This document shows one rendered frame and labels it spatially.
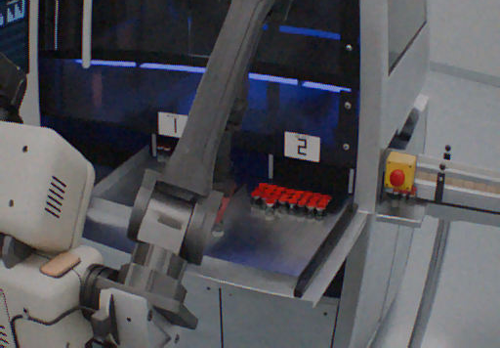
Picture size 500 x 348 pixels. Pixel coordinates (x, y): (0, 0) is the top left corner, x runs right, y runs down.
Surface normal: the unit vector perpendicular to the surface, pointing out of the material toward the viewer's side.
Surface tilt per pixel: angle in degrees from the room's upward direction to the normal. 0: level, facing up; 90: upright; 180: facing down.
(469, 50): 90
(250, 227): 0
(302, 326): 90
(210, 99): 57
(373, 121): 90
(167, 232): 42
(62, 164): 90
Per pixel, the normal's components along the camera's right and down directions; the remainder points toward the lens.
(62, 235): 0.94, 0.14
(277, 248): 0.00, -0.91
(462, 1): -0.39, 0.37
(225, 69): 0.06, -0.15
